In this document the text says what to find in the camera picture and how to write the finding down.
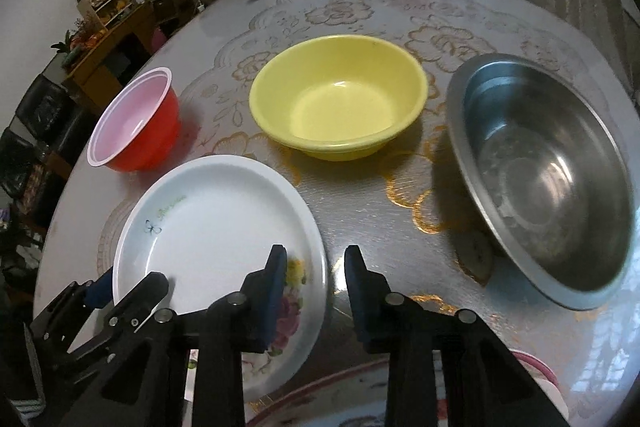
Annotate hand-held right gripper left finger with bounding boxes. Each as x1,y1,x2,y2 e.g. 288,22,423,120
65,244,290,427

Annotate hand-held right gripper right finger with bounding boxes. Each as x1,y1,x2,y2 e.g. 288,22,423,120
345,244,571,427

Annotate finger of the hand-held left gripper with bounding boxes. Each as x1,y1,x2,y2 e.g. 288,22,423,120
30,267,115,358
50,272,171,378

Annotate white floral plate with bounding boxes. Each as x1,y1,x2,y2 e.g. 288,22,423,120
112,156,328,403

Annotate red plastic bowl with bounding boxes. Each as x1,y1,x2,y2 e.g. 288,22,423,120
86,67,181,173

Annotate yellow plastic bowl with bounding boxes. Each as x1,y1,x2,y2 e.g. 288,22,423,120
248,34,428,162

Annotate stainless steel basin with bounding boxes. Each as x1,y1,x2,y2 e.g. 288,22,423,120
445,53,637,312

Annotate floral lace tablecloth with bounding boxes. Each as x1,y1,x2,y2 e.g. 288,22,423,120
32,0,640,427

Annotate pink rimmed plate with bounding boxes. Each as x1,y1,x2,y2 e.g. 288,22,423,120
245,352,551,427

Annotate black leather armchair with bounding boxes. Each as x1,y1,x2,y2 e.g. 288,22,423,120
0,74,96,228

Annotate pink rimmed bowl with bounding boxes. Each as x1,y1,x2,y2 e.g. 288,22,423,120
510,349,568,427

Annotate orange artificial flowers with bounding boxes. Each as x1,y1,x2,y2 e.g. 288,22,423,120
52,30,103,68

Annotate wooden desk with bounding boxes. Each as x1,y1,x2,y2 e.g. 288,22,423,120
62,0,161,108

